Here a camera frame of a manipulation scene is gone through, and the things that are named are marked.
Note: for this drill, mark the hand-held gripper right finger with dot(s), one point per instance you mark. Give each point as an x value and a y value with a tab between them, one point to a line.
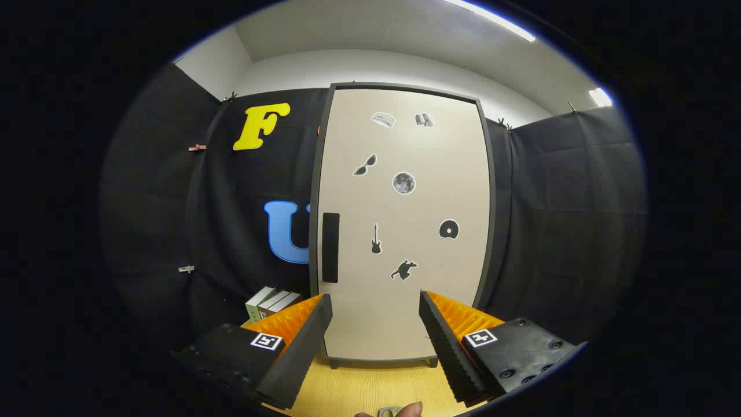
448	347

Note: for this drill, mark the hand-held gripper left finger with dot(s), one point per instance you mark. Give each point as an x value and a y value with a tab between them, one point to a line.
301	353

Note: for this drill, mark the green book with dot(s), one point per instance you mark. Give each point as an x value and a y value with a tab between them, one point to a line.
255	304

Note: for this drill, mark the black backdrop cloth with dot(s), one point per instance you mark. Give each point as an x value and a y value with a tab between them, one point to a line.
550	231

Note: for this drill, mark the dark grey cabinet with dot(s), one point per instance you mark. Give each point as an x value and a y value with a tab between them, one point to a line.
314	191

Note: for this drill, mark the small ceiling light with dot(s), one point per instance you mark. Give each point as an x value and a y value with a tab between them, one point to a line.
600	97

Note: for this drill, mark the long ceiling light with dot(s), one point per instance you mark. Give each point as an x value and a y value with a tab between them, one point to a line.
492	18

